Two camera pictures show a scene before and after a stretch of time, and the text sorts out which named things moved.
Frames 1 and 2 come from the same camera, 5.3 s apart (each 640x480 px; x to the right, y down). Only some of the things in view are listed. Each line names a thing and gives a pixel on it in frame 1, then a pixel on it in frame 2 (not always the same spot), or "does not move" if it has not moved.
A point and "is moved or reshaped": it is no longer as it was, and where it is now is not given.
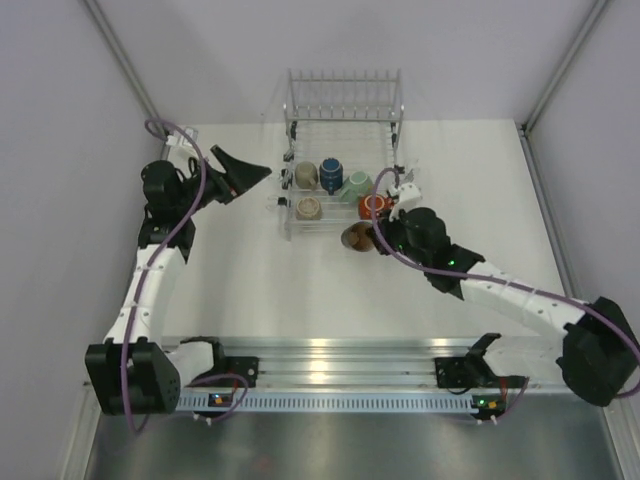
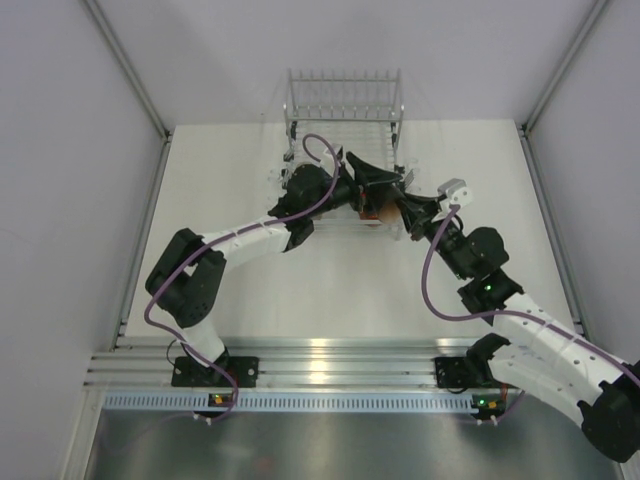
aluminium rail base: [382, 361] does not move
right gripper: [387, 226] -> [427, 210]
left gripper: [239, 176] -> [372, 195]
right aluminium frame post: [596, 11] does not move
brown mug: [358, 237] is moved or reshaped
